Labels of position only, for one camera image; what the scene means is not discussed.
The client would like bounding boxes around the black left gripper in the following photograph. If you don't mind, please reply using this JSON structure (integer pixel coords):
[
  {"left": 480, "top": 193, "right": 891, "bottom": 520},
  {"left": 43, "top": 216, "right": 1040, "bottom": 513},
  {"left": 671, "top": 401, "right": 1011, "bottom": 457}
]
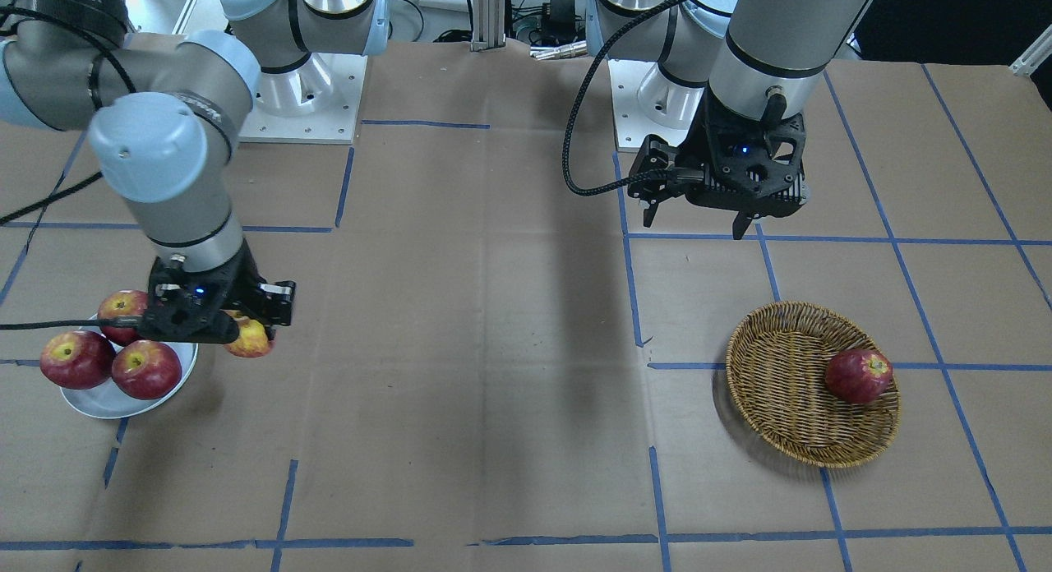
[{"left": 628, "top": 86, "right": 810, "bottom": 240}]

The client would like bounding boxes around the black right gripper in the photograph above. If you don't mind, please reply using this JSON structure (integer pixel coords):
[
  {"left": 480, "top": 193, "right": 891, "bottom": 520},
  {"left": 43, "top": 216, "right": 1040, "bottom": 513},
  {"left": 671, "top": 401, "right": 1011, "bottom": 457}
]
[{"left": 136, "top": 242, "right": 297, "bottom": 344}]

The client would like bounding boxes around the red yellow apple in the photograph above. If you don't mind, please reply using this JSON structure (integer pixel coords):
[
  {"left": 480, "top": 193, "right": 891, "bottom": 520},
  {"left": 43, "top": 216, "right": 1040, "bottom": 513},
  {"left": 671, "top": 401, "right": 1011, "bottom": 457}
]
[{"left": 223, "top": 310, "right": 274, "bottom": 358}]

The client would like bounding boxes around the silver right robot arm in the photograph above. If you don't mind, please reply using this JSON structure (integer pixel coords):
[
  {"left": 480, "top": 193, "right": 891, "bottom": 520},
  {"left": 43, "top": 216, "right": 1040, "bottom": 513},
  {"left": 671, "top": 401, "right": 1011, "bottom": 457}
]
[{"left": 2, "top": 0, "right": 388, "bottom": 344}]

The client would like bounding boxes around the red apple on plate front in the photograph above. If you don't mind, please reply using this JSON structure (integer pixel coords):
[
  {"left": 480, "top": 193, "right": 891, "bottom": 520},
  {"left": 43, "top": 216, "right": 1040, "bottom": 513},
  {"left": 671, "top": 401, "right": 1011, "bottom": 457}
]
[{"left": 110, "top": 339, "right": 182, "bottom": 400}]

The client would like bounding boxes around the red apple on plate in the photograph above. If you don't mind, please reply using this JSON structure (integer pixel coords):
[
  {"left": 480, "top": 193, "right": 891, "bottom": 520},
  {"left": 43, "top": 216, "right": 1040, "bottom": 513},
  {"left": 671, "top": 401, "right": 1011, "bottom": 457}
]
[
  {"left": 110, "top": 339, "right": 182, "bottom": 400},
  {"left": 97, "top": 288, "right": 148, "bottom": 347},
  {"left": 39, "top": 330, "right": 116, "bottom": 390}
]

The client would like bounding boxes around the red apple on plate rear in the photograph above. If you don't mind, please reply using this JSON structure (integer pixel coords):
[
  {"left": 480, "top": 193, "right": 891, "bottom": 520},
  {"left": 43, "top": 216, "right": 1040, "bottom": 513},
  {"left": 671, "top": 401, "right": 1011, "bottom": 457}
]
[{"left": 97, "top": 288, "right": 148, "bottom": 347}]

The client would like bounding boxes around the woven wicker basket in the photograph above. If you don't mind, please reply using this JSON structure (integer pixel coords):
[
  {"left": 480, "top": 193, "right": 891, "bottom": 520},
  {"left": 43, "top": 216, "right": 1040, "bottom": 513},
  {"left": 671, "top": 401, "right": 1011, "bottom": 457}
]
[{"left": 725, "top": 300, "right": 902, "bottom": 468}]

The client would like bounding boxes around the red apple on plate outer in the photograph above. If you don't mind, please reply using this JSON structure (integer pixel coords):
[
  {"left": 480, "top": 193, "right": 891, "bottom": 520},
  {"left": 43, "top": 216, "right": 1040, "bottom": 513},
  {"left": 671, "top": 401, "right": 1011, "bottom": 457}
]
[{"left": 39, "top": 330, "right": 116, "bottom": 390}]

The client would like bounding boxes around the red apple in basket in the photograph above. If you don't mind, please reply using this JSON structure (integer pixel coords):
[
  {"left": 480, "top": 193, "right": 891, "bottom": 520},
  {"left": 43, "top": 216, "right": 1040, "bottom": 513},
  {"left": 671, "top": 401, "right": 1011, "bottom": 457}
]
[{"left": 825, "top": 348, "right": 893, "bottom": 404}]

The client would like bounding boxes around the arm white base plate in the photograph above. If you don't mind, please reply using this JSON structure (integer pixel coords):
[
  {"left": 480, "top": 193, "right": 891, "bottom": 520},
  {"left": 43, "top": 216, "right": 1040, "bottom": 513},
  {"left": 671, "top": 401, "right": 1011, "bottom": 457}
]
[
  {"left": 239, "top": 53, "right": 371, "bottom": 145},
  {"left": 608, "top": 60, "right": 705, "bottom": 154}
]

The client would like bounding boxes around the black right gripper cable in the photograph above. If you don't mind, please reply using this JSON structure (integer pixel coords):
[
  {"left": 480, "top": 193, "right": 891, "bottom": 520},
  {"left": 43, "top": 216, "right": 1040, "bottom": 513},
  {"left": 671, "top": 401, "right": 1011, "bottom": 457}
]
[{"left": 0, "top": 316, "right": 149, "bottom": 333}]

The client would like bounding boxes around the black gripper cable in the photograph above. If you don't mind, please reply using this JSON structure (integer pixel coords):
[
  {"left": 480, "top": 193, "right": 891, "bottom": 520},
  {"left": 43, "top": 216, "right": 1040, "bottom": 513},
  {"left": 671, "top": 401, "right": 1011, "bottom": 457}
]
[
  {"left": 0, "top": 316, "right": 149, "bottom": 333},
  {"left": 562, "top": 0, "right": 741, "bottom": 197}
]

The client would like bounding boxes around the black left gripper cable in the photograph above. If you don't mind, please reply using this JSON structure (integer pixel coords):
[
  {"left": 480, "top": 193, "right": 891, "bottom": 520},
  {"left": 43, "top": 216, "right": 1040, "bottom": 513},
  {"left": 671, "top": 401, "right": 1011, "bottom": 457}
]
[{"left": 562, "top": 0, "right": 741, "bottom": 197}]

